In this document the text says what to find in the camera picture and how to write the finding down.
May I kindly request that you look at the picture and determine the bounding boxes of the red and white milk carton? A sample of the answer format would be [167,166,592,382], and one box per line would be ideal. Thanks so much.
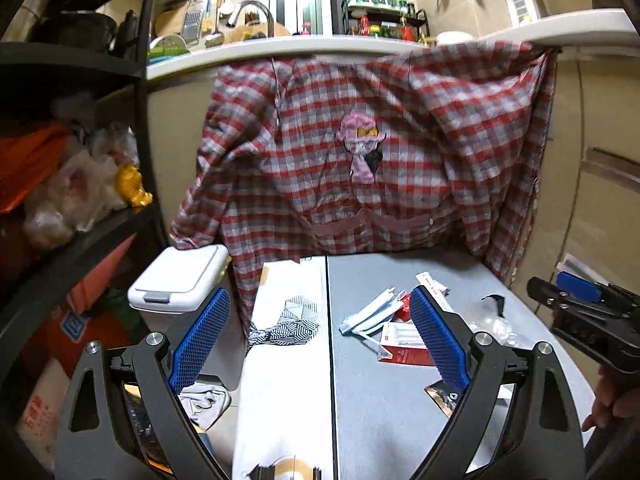
[376,322,437,367]

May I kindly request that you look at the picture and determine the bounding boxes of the shiny foil wrapper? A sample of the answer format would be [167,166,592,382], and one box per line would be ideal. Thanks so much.
[424,380,471,418]

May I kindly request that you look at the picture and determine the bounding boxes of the brown tape roll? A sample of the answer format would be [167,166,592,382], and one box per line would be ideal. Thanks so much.
[247,455,326,480]

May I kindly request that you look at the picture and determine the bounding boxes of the grey rag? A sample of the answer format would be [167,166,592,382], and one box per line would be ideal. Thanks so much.
[177,385,233,431]

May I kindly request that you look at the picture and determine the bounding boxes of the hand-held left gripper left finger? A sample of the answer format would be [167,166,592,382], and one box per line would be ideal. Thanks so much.
[54,286,236,480]

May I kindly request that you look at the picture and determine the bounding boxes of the metal grater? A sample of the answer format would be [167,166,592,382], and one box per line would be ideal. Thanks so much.
[180,0,207,43]

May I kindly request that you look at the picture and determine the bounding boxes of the orange cardboard box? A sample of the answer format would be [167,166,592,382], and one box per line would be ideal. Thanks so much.
[30,240,136,376]

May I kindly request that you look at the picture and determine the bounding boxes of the black shelf rack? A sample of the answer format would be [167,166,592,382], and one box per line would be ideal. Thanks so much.
[0,0,171,386]

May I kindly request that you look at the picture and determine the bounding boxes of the chrome faucet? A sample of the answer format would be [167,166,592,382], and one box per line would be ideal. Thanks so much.
[225,0,276,38]

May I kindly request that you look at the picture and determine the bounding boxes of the dark cooking pot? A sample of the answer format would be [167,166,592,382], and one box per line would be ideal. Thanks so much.
[45,10,118,53]

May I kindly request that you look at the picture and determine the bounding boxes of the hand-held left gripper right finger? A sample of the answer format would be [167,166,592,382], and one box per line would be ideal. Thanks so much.
[409,285,587,480]

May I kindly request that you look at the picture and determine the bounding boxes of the yellow toy figure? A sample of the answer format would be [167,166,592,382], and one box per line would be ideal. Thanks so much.
[114,162,153,208]

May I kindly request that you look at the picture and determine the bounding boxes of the orange bag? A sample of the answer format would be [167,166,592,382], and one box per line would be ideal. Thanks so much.
[0,125,71,213]

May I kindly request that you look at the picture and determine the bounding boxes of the clear plastic bags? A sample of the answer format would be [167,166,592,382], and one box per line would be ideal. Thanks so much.
[22,125,138,251]

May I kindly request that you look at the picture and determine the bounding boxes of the red plaid shirt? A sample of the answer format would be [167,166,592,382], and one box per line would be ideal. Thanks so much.
[169,42,558,356]

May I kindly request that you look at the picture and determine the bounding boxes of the white red tube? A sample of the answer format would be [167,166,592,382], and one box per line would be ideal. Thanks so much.
[415,272,451,297]

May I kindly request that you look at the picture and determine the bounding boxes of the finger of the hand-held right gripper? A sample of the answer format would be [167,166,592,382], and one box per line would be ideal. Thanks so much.
[556,271,608,305]
[526,276,568,312]

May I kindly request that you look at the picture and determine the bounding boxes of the clear plastic wrap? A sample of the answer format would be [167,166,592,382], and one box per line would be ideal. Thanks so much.
[472,315,516,343]

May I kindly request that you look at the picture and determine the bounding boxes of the white sack with red print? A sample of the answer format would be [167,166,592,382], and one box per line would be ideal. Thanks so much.
[15,355,76,471]

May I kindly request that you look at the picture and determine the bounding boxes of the person's right hand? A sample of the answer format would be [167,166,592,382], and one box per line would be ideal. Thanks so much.
[582,365,626,433]

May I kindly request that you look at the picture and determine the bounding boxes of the black spice rack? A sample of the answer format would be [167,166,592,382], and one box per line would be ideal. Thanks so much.
[341,0,428,41]

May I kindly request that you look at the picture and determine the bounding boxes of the white trash bin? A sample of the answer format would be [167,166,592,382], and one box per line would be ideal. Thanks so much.
[127,244,251,391]

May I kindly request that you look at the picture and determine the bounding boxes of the white kitchen counter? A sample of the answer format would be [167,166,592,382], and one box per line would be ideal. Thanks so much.
[145,10,640,81]

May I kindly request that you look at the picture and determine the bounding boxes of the white bowl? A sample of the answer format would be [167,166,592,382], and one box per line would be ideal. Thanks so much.
[435,30,476,46]

